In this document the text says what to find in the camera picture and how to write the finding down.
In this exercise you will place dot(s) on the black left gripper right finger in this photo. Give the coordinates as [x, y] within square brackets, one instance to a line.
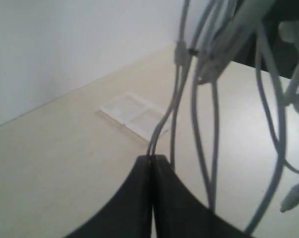
[177, 212]

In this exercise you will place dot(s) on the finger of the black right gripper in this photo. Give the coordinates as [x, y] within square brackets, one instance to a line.
[278, 28]

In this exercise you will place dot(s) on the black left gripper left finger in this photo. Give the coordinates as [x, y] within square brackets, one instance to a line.
[128, 214]

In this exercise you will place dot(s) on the clear plastic open case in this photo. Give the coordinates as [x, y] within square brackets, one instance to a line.
[135, 113]

